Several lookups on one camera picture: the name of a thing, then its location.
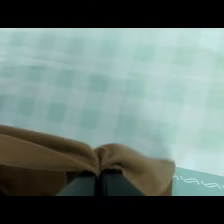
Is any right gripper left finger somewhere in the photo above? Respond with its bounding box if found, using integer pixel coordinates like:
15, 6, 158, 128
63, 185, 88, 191
56, 172, 99, 197

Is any brown garment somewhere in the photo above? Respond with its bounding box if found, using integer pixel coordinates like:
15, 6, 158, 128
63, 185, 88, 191
0, 124, 177, 197

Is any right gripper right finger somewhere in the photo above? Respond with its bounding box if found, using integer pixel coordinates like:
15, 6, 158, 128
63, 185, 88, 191
99, 169, 145, 197

